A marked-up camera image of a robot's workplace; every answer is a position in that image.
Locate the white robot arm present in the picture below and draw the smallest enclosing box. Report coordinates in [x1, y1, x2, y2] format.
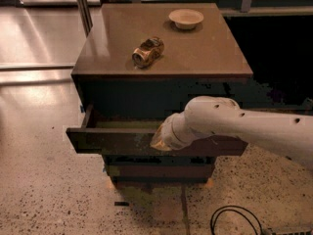
[151, 96, 313, 170]

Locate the white shallow bowl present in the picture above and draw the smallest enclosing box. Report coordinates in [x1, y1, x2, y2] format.
[168, 9, 203, 30]

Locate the metal window frame post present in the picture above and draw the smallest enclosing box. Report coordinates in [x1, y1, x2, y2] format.
[76, 0, 93, 36]

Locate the dark drawer cabinet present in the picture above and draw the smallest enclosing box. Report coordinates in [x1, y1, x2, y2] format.
[70, 2, 254, 188]

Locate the black cable loop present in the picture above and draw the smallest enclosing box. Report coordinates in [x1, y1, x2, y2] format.
[209, 205, 264, 235]

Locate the drawer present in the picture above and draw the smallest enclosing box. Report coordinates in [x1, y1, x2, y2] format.
[67, 105, 247, 157]
[103, 156, 215, 182]

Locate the lower drawer front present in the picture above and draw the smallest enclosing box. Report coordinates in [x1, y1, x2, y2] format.
[103, 156, 215, 182]

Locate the crushed gold can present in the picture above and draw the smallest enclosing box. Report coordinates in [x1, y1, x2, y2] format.
[132, 37, 164, 69]

